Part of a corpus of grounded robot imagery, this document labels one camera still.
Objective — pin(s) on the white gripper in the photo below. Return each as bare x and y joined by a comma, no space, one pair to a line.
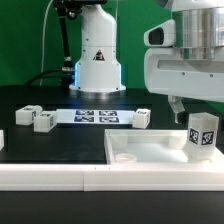
165,72

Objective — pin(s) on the white square table top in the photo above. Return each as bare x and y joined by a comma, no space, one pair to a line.
145,146

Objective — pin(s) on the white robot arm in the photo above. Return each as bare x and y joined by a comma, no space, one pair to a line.
185,56

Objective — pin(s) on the white U-shaped fence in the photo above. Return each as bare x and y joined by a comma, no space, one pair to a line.
191,176

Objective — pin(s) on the white marker sheet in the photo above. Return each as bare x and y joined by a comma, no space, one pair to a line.
90,116

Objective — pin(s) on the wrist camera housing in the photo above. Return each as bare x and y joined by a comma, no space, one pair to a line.
163,35

